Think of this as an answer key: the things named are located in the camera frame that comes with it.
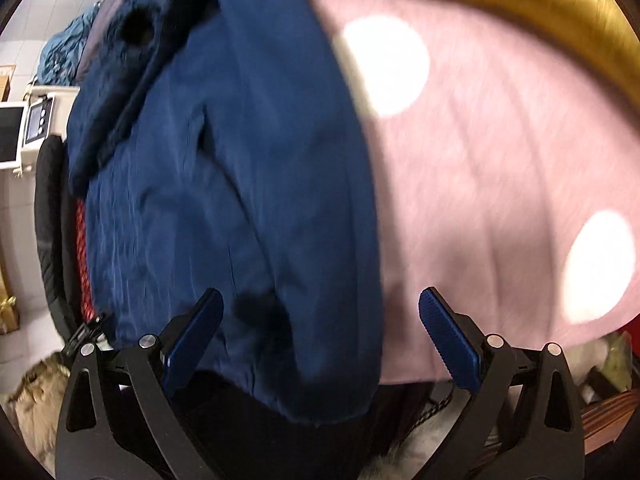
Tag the brown wooden furniture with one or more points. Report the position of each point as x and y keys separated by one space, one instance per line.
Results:
x=610 y=420

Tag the white monitor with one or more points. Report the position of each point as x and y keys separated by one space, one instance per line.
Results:
x=10 y=135

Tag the pink polka dot blanket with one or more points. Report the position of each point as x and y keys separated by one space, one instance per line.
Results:
x=490 y=185

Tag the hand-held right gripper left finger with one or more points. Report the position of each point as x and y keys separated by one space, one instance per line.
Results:
x=192 y=335

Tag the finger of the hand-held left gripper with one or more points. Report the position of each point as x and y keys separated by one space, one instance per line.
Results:
x=82 y=332

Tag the dark cloth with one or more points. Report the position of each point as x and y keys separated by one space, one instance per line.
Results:
x=300 y=440

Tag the black quilted jacket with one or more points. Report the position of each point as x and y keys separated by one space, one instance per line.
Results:
x=47 y=220

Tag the white fluffy cloth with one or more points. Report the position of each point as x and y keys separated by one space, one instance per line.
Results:
x=430 y=440

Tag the red floral cloth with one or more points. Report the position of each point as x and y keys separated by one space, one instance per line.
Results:
x=82 y=260

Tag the beige cloth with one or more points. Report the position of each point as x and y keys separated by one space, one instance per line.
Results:
x=37 y=400

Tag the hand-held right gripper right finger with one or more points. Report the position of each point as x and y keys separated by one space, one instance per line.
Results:
x=450 y=335

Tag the white machine with control panel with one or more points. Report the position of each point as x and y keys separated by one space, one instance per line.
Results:
x=42 y=120

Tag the grey bed blanket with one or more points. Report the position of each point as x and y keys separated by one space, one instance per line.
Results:
x=107 y=20

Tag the navy blue jacket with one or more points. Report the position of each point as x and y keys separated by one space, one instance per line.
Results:
x=225 y=185

